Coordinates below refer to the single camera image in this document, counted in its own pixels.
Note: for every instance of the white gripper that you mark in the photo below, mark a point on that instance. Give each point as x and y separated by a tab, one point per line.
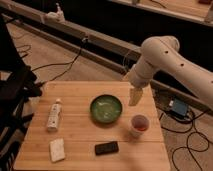
139	77

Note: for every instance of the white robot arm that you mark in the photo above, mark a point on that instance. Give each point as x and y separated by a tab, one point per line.
161	53

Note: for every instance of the green ceramic bowl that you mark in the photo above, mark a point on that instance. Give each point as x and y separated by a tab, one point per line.
105	109

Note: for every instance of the blue electronic box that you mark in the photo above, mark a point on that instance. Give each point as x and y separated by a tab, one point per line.
178	107

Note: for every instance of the black rectangular phone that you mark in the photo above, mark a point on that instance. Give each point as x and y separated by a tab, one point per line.
106	148

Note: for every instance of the white tube bottle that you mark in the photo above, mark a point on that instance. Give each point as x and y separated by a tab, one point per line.
53	117

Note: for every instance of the white sponge block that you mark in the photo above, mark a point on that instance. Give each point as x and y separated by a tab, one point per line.
57	152

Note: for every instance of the black chair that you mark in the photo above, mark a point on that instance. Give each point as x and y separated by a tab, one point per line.
15	91

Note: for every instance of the long metal rail beam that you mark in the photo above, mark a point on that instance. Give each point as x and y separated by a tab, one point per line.
40	17

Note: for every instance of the white object on rail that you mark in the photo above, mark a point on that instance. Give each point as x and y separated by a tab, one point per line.
58	15

